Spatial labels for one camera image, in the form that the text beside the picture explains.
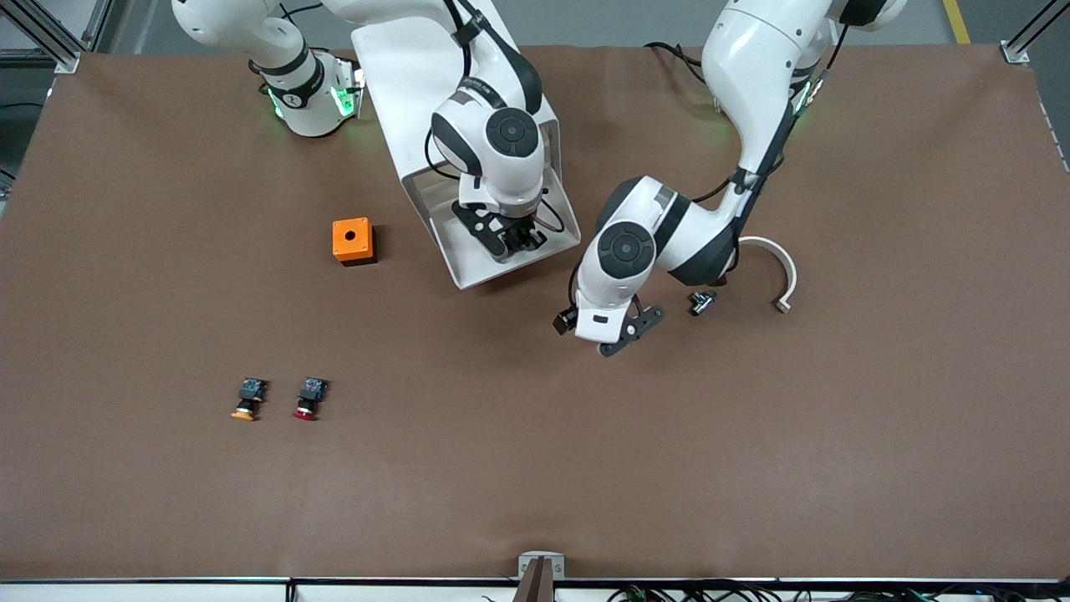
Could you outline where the red mushroom push button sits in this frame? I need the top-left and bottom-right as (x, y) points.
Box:
(293, 377), (330, 421)

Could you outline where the brown table cover sheet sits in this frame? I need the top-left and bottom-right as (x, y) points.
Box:
(0, 43), (1070, 582)

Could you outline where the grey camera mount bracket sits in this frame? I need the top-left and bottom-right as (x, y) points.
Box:
(512, 552), (566, 602)

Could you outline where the white cabinet drawer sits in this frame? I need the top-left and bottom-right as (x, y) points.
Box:
(400, 117), (583, 290)

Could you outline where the yellow mushroom push button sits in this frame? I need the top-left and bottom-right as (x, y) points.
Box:
(232, 378), (269, 421)

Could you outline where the white curved plastic bracket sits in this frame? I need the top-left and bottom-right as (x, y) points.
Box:
(736, 237), (797, 314)

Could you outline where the aluminium frame profile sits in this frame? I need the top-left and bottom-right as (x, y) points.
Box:
(0, 0), (114, 74)
(999, 0), (1070, 64)

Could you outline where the black arm base cable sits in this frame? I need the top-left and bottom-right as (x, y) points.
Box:
(644, 40), (711, 84)

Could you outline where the white table edge rail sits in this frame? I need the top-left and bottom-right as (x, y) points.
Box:
(0, 577), (1070, 602)

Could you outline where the black cable bundle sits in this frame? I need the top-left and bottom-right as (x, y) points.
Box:
(606, 581), (1070, 602)

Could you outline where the orange button enclosure box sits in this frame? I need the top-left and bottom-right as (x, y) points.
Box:
(332, 217), (378, 267)

